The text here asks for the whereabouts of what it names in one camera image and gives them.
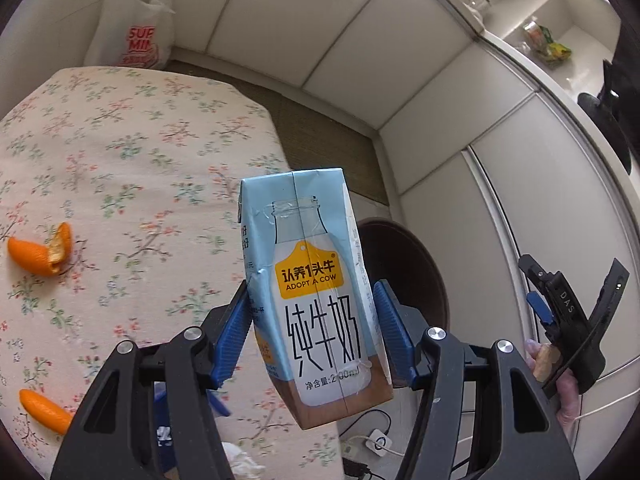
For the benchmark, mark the white tissue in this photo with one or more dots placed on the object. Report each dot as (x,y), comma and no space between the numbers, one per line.
(242,462)

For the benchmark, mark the brown round bin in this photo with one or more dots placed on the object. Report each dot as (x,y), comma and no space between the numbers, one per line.
(420,270)

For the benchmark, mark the floral tablecloth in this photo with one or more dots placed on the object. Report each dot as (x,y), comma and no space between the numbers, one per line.
(150,160)

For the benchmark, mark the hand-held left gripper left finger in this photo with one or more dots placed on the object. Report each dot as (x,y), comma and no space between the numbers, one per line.
(230,340)

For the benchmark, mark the white kitchen cabinet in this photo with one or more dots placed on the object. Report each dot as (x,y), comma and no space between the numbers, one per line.
(300,25)
(500,200)

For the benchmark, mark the white plastic shopping bag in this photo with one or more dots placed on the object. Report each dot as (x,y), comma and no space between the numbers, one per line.
(125,20)

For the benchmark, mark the dark blue packet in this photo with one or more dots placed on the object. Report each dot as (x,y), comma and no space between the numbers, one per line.
(162,435)

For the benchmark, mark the white power strip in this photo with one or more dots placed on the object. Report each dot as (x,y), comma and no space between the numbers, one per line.
(375,442)

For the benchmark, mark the light blue milk carton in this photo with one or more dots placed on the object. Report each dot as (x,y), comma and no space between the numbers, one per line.
(310,260)

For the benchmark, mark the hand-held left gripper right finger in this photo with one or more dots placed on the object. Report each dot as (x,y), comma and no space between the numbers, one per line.
(395,335)

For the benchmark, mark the black frying pan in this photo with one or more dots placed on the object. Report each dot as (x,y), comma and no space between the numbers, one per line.
(600,105)

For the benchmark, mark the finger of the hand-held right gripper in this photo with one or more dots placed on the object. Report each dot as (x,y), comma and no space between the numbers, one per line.
(540,307)
(532,272)

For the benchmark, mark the yellow snack bag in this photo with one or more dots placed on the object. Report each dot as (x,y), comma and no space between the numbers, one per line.
(557,54)

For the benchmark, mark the person's right hand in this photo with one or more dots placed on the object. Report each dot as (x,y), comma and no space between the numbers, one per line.
(567,400)

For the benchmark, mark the orange peel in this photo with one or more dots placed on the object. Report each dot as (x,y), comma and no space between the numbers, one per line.
(30,255)
(45,410)

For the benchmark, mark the green snack bag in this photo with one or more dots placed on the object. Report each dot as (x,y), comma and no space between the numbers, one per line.
(537,35)

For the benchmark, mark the white kitchen countertop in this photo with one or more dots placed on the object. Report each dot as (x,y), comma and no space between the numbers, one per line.
(565,85)

